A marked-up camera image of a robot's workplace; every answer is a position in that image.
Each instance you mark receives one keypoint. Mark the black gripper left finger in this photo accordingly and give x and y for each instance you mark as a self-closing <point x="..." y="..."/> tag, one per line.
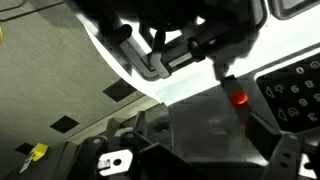
<point x="150" y="163"/>

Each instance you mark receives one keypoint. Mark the grey stove pot grate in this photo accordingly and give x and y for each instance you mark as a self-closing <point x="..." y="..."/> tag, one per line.
<point x="173" y="20"/>

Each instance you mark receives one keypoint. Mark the white toy stove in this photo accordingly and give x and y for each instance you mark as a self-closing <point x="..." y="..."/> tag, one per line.
<point x="186" y="83"/>

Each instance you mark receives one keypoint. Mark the red lit stove button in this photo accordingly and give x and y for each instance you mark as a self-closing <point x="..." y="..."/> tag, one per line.
<point x="239" y="98"/>

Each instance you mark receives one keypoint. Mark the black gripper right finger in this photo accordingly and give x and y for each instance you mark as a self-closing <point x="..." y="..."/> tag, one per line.
<point x="290" y="160"/>

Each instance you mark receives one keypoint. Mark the white paper tag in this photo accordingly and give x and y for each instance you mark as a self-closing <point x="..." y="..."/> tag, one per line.
<point x="26" y="163"/>

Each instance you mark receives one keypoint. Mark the black number keypad panel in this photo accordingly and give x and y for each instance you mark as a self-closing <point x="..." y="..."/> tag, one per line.
<point x="296" y="96"/>

